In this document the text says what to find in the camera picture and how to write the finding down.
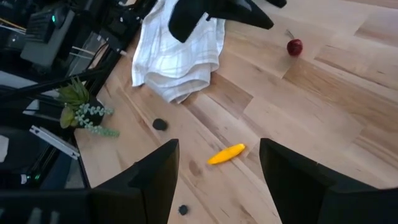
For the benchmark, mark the silver aluminium bracket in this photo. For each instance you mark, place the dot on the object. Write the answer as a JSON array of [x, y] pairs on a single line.
[[53, 141]]

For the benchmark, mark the black toy blackberry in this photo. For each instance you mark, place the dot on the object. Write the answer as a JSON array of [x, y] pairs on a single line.
[[160, 124]]

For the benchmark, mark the grey side desk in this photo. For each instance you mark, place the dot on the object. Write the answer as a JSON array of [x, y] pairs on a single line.
[[43, 53]]

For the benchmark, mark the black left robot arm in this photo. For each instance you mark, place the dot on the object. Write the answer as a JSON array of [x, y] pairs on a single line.
[[118, 21]]

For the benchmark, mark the small yellow toy chili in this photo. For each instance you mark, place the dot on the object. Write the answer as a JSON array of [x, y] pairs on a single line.
[[226, 154]]

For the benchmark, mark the white plaid dish towel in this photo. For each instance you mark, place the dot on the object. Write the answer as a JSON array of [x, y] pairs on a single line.
[[174, 62]]

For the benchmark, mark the black lit computer mouse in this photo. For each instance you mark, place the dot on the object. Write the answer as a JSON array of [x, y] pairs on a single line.
[[59, 17]]

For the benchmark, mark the black computer keyboard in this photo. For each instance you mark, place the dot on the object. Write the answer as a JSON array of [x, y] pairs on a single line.
[[37, 28]]

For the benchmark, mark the dark red toy cherry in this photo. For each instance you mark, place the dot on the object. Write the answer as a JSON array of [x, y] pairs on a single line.
[[294, 47]]

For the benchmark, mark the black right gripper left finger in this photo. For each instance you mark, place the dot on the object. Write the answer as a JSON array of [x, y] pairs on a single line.
[[140, 199]]

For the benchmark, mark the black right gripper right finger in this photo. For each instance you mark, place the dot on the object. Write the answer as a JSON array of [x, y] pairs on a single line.
[[311, 199]]

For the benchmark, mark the small potted succulent plant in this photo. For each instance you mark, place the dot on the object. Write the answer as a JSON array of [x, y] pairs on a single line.
[[84, 115]]

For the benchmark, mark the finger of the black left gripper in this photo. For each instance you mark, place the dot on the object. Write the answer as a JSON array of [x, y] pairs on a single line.
[[239, 14], [189, 18]]

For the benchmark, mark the small dark toy blueberry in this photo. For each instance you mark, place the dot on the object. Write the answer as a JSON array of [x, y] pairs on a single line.
[[183, 210]]

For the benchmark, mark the black slanted support beam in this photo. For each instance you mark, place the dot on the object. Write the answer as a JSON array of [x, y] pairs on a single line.
[[46, 87]]

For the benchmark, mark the black aluminium table frame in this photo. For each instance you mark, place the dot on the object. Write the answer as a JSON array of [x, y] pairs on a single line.
[[102, 70]]

